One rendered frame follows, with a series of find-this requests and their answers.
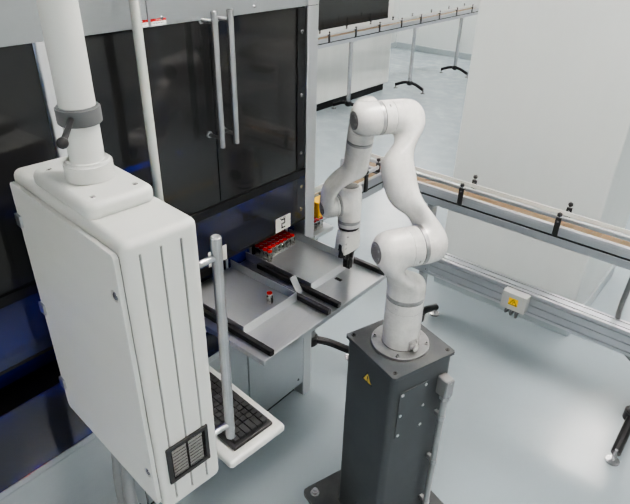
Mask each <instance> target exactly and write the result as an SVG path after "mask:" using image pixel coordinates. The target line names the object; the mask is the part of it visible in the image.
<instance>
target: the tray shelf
mask: <svg viewBox="0 0 630 504"><path fill-rule="evenodd" d="M239 264H241V265H243V266H245V267H247V268H250V269H252V270H254V271H256V272H258V273H260V274H262V275H264V276H266V277H268V278H270V279H272V280H274V281H276V282H278V283H280V284H282V285H284V286H286V287H288V288H290V289H292V290H294V291H295V289H294V287H293V286H292V285H290V284H288V283H286V282H284V281H282V280H280V279H278V278H276V277H274V276H272V275H270V274H268V273H266V272H264V271H262V270H260V269H258V268H257V265H256V264H254V263H252V262H250V261H248V260H245V261H243V262H241V263H239ZM336 277H338V278H340V279H342V281H338V280H336V279H334V278H336ZM384 279H386V276H385V275H384V276H383V275H381V274H378V273H376V272H374V271H372V270H369V269H367V268H365V267H362V266H360V265H358V264H355V263H354V264H353V265H352V267H351V268H350V269H348V268H346V269H345V270H343V271H342V272H340V273H339V274H337V275H336V276H334V277H333V278H331V279H330V280H328V281H327V282H325V283H323V284H322V285H320V286H319V287H317V288H316V289H315V290H317V291H319V292H321V293H323V294H325V295H327V296H330V297H332V298H334V299H336V300H338V301H340V302H341V307H340V308H336V307H334V306H332V305H330V304H328V303H326V302H325V303H324V304H322V305H324V306H326V307H328V308H330V309H331V314H330V315H326V314H324V313H322V312H320V311H318V310H316V309H314V308H312V307H310V306H308V305H306V304H304V303H302V302H300V301H298V300H297V301H296V302H294V303H293V304H291V305H290V306H288V307H287V308H285V309H283V310H282V311H280V312H279V313H277V314H276V315H274V316H273V317H271V318H270V319H268V320H267V321H265V322H263V323H262V324H260V325H259V326H257V327H256V328H254V329H253V330H251V331H250V332H248V333H247V334H249V335H250V336H252V337H254V338H255V339H257V340H259V341H260V342H262V343H264V344H265V345H267V346H269V347H271V348H272V349H274V355H273V356H271V357H270V356H268V355H267V354H265V353H264V352H262V351H260V350H259V349H257V348H255V347H254V346H252V345H250V344H249V343H247V342H245V341H244V340H242V339H240V338H239V337H237V336H235V335H234V334H232V333H231V332H229V331H228V336H229V345H231V346H232V347H234V348H235V349H237V350H239V351H240V352H242V353H243V354H245V355H247V356H248V357H250V358H251V359H253V360H255V361H256V362H258V363H259V364H261V365H263V366H266V365H267V364H268V363H270V362H271V361H272V360H274V359H275V358H277V357H278V356H279V355H281V354H282V353H283V352H285V351H286V350H288V349H289V348H290V347H292V346H293V345H295V344H296V343H297V342H299V341H300V340H301V339H303V338H304V337H306V336H307V335H308V334H310V333H311V332H312V331H314V330H315V329H317V328H318V327H319V326H321V325H322V324H324V323H325V322H326V321H328V320H329V319H330V318H332V317H333V316H335V315H336V314H337V313H339V312H340V311H341V310H343V309H344V308H346V307H347V306H348V305H350V304H351V303H353V302H354V301H355V300H357V299H358V298H359V297H361V296H362V295H364V294H365V293H366V292H368V291H369V290H370V289H372V288H373V287H375V286H376V285H377V284H379V283H380V282H382V281H383V280H384ZM204 321H205V330H206V331H208V332H210V333H211V334H213V335H214V336H216V337H218V334H217V324H216V323H214V322H212V321H211V320H209V319H207V318H206V317H204Z"/></svg>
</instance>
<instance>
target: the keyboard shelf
mask: <svg viewBox="0 0 630 504"><path fill-rule="evenodd" d="M209 371H210V372H211V373H212V374H214V375H215V376H216V377H217V378H219V379H220V380H221V374H219V373H218V372H217V371H216V370H214V369H213V368H212V367H211V366H209ZM232 390H234V391H235V392H236V393H237V394H239V395H240V396H241V397H242V398H244V399H245V400H246V401H247V402H249V403H250V404H251V405H252V406H254V407H255V408H256V409H257V410H259V411H260V412H261V413H262V414H264V415H265V416H266V417H267V418H269V419H270V420H271V421H272V425H271V426H269V427H268V428H267V429H265V430H264V431H262V432H261V433H260V434H258V435H257V436H256V437H254V438H253V439H251V440H250V441H249V442H247V443H246V444H244V445H243V446H242V447H240V448H239V449H238V450H236V451H234V450H233V449H231V448H230V447H229V446H228V445H227V444H226V443H225V442H224V441H223V440H221V439H220V438H219V437H218V436H216V447H217V456H218V457H219V458H220V459H221V460H222V461H223V462H224V463H225V464H226V465H227V466H228V467H230V468H234V467H236V466H237V465H238V464H240V463H241V462H242V461H244V460H245V459H246V458H248V457H249V456H250V455H252V454H253V453H254V452H256V451H257V450H258V449H260V448H261V447H262V446H264V445H265V444H266V443H268V442H269V441H270V440H272V439H273V438H274V437H276V436H277V435H278V434H280V433H281V432H282V431H283V430H284V425H283V423H281V422H280V421H279V420H278V419H276V418H275V417H274V416H273V415H271V414H270V413H269V412H267V411H266V410H265V409H264V408H262V407H261V406H260V405H259V404H257V403H256V402H255V401H254V400H252V399H251V398H250V397H248V396H247V395H246V394H245V393H243V392H242V391H241V390H240V389H238V388H237V387H236V386H235V385H233V384H232Z"/></svg>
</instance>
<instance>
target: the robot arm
mask: <svg viewBox="0 0 630 504"><path fill-rule="evenodd" d="M424 127H425V113H424V110H423V108H422V106H421V105H420V104H419V103H418V102H417V101H415V100H412V99H390V100H379V101H378V100H377V99H376V98H374V97H373V96H364V97H361V98H359V99H358V100H357V101H356V102H355V103H354V105H353V107H352V109H351V112H350V119H349V126H348V133H347V140H346V147H345V155H344V162H343V164H342V165H341V166H340V167H339V168H338V169H336V170H335V171H334V172H333V173H332V174H331V175H330V176H329V177H328V178H327V179H326V181H325V182H324V184H323V187H322V190H321V195H320V202H319V210H320V213H321V215H322V216H323V217H326V218H331V217H338V226H339V229H338V230H337V235H336V242H335V252H339V254H338V258H343V267H345V268H348V269H350V268H351V267H352V258H353V255H354V252H355V250H356V249H357V248H358V247H359V244H360V229H359V227H360V224H361V202H362V186H361V185H360V184H357V183H353V182H354V181H356V180H359V179H361V178H363V177H364V176H365V175H366V174H367V171H368V168H369V163H370V157H371V152H372V147H373V142H374V136H378V135H386V134H393V135H394V139H395V140H394V144H393V145H392V147H391V148H390V149H389V151H388V152H387V153H386V155H385V156H384V158H383V159H382V162H381V175H382V180H383V185H384V189H385V193H386V195H387V198H388V200H389V201H390V203H391V204H392V205H393V206H394V207H395V208H396V209H398V210H399V211H401V212H403V213H404V214H405V215H407V216H408V218H409V219H410V221H411V223H412V226H408V227H402V228H396V229H391V230H387V231H384V232H381V233H380V234H378V235H377V236H376V237H375V238H374V240H373V242H372V245H371V256H372V258H373V260H374V262H375V263H376V265H377V266H378V267H379V268H380V270H381V271H382V272H383V273H384V274H385V276H386V278H387V292H386V302H385V312H384V322H383V325H381V326H379V327H377V328H376V329H375V330H374V331H373V333H372V336H371V344H372V346H373V348H374V349H375V350H376V352H378V353H379V354H380V355H382V356H384V357H385V358H388V359H391V360H394V361H402V362H407V361H414V360H417V359H420V358H421V357H423V356H424V355H425V354H426V353H427V352H428V349H429V339H428V337H427V336H426V334H425V333H424V332H423V331H422V330H421V323H422V316H423V309H424V302H425V295H426V282H425V279H424V278H423V277H422V276H421V275H420V274H418V273H416V272H413V271H409V270H406V269H407V268H409V267H414V266H419V265H424V264H429V263H433V262H436V261H439V260H440V259H441V258H443V257H444V256H445V254H446V252H447V250H448V238H447V235H446V232H445V230H444V228H443V227H442V225H441V224H440V222H439V221H438V219H437V218H436V217H435V215H434V214H433V213H432V212H431V210H430V209H429V208H428V206H427V205H426V203H425V201H424V200H423V198H422V196H421V193H420V190H419V187H418V182H417V176H416V171H415V165H414V150H415V147H416V144H417V142H418V139H419V137H420V136H421V134H422V132H423V130H424Z"/></svg>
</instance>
